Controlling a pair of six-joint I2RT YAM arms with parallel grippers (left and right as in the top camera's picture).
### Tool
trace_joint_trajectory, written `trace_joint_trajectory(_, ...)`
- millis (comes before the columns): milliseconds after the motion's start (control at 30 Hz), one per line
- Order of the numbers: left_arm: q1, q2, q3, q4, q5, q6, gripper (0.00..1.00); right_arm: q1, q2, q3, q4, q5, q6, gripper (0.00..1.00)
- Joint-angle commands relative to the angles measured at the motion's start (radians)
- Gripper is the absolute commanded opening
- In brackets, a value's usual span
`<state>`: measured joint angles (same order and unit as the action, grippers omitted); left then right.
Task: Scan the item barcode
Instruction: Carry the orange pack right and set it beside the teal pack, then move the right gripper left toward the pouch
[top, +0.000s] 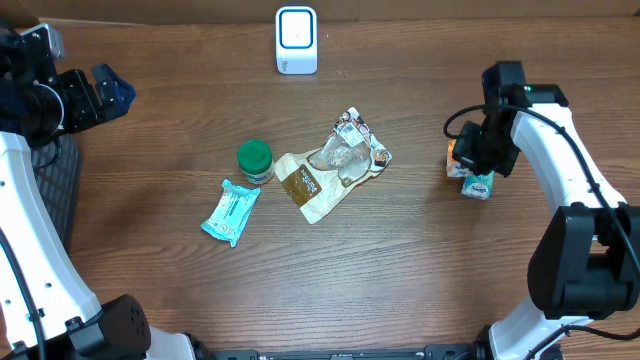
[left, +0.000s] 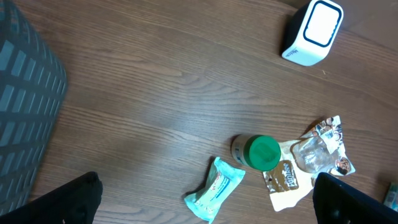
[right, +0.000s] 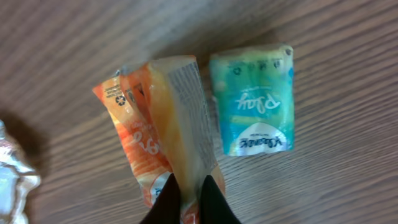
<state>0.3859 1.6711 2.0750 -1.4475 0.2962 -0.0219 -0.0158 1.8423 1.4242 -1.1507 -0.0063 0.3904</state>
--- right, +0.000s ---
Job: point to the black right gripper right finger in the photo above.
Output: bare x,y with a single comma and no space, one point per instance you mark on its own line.
214,208

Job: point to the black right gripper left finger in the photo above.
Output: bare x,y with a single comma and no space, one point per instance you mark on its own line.
166,209

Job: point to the orange tissue pack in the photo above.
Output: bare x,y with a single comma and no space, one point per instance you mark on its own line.
161,116

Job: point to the green blue tissue pack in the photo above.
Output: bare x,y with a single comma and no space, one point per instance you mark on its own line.
253,91

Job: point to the white brown snack bag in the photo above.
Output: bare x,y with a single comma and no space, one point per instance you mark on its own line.
18,178

